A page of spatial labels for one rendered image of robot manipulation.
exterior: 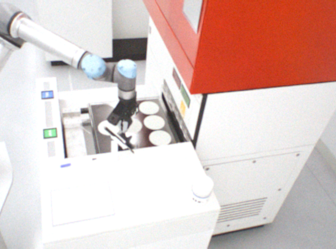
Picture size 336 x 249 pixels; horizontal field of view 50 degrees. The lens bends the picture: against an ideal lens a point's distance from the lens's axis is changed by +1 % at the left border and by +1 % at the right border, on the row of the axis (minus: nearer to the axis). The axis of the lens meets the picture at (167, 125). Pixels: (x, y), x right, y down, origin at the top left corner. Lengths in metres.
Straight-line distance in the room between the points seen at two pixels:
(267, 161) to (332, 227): 1.03
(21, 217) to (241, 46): 1.77
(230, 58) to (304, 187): 1.76
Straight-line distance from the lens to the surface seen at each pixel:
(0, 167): 1.68
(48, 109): 1.69
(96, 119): 1.70
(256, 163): 1.86
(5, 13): 1.44
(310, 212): 2.78
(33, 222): 2.47
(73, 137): 1.66
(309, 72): 1.57
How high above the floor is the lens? 2.05
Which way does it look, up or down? 43 degrees down
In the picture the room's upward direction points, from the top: 8 degrees clockwise
